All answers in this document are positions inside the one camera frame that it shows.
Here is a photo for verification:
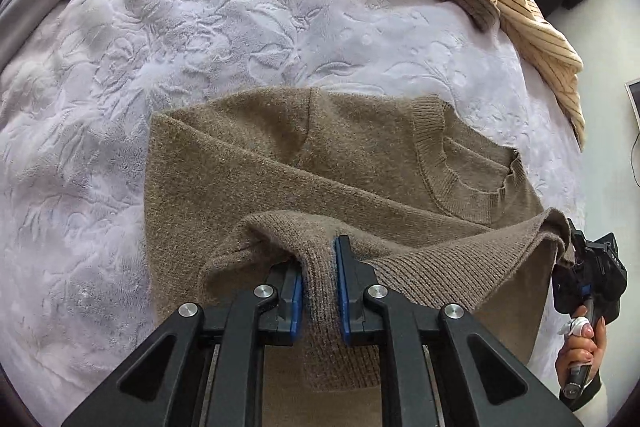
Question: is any white finger bandage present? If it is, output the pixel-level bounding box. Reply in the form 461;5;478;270
559;316;592;338

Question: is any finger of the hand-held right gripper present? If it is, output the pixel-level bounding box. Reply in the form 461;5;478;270
564;217;591;270
552;264;588;314

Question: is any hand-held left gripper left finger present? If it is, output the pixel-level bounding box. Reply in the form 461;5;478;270
60;257;305;427

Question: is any brown knit sweater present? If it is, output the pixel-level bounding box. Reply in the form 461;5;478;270
142;86;576;427

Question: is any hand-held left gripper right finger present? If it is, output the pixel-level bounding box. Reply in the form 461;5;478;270
334;234;583;427

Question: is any person's right hand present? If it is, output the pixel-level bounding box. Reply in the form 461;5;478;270
555;303;608;383

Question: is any lavender embossed blanket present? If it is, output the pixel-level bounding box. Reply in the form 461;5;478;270
0;0;588;423

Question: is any white framed panel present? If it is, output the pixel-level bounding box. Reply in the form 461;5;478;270
624;77;640;128

